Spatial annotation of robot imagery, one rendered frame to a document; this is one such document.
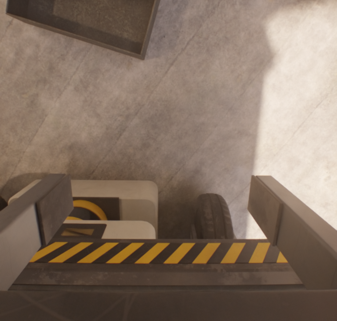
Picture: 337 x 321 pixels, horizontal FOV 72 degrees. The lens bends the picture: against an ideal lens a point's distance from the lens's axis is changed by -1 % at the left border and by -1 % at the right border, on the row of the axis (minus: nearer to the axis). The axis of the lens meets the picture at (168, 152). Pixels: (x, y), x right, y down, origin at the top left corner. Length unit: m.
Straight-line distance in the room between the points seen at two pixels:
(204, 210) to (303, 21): 0.42
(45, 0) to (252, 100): 0.45
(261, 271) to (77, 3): 0.52
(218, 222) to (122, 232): 0.18
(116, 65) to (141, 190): 0.25
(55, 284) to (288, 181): 0.51
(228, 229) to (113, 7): 0.46
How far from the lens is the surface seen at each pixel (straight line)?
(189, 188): 0.55
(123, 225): 0.34
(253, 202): 0.16
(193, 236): 0.47
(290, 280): 0.28
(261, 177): 0.16
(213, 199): 0.46
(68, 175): 0.16
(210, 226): 0.43
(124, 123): 0.51
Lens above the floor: 0.50
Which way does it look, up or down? 74 degrees down
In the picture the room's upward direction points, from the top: 176 degrees clockwise
